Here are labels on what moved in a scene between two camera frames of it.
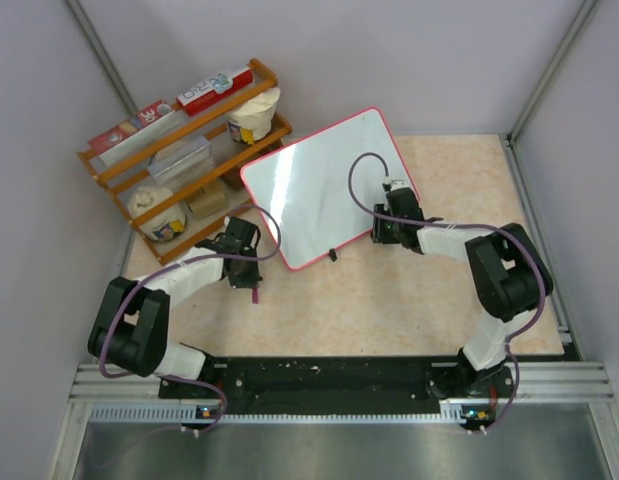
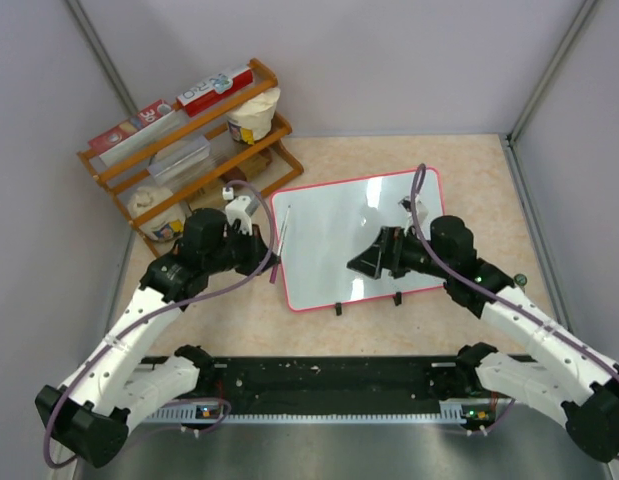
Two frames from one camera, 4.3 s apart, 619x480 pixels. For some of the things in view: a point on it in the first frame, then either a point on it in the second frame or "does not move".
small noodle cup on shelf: x=167 y=227 does not move
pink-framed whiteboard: x=321 y=192 to x=329 y=225
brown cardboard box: x=209 y=202 does not move
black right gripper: x=380 y=236 to x=385 y=253
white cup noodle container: x=252 y=119 does not move
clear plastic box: x=178 y=158 does not move
